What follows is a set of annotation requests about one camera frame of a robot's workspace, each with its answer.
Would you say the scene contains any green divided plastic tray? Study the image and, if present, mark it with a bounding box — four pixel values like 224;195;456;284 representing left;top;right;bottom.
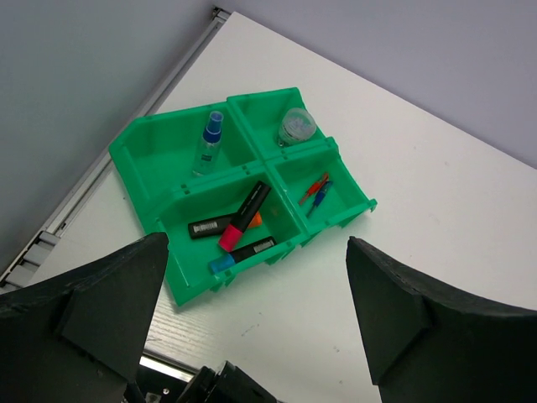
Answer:
109;87;377;305

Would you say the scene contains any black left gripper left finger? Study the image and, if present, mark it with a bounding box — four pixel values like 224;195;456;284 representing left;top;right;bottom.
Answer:
1;233;169;402

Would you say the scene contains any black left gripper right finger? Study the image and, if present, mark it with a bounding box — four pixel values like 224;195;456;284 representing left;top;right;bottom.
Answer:
346;237;536;402

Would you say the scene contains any blue gel pen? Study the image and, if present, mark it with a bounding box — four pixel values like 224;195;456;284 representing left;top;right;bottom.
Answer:
306;181;333;217

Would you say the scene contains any red gel pen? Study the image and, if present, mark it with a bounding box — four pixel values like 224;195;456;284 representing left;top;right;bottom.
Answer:
299;172;329;205

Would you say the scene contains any pink cap black highlighter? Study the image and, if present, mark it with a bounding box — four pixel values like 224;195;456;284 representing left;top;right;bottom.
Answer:
218;181;271;252

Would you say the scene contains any blue cap black highlighter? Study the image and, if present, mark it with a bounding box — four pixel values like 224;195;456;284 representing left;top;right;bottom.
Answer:
209;237;277;274

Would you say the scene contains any orange cap black highlighter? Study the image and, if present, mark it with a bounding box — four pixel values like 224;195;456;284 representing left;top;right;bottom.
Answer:
187;212;263;241

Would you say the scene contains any clear blue spray bottle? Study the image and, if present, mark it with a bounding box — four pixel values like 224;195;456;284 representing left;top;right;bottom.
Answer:
192;111;224;176

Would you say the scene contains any aluminium table edge rail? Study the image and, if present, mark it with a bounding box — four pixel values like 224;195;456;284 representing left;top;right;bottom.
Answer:
0;6;231;295

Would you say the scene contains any clear plastic bottle cap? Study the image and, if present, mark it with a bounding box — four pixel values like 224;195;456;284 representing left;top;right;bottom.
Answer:
276;107;317;147

